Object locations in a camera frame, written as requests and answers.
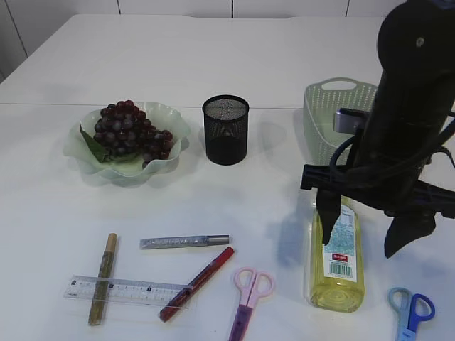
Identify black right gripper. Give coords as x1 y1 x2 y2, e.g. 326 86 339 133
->
301 141 454 259

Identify yellow liquid plastic bottle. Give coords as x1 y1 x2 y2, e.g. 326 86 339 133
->
305 197 365 313

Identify red artificial grape bunch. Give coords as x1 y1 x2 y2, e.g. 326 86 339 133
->
80 100 173 167

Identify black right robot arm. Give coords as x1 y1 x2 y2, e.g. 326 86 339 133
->
301 1 454 257

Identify green woven plastic basket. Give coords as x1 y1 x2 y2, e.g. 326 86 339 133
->
303 77 377 166

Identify red marker pen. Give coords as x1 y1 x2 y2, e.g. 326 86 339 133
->
159 247 235 323

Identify black mesh pen holder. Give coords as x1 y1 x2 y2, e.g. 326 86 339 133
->
202 94 250 166

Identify silver glitter pen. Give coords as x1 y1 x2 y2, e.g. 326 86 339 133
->
139 234 230 250

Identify green wavy plastic plate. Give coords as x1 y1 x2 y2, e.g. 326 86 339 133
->
63 100 191 184

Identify clear plastic ruler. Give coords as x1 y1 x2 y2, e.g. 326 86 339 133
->
63 275 188 307

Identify gold glitter pen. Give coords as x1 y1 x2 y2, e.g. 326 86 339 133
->
88 233 117 326

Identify blue handled scissors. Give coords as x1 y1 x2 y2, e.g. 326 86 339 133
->
387 287 436 341

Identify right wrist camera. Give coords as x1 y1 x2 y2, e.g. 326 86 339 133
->
333 108 370 135

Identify pink handled scissors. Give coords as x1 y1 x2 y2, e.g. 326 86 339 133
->
228 267 275 341

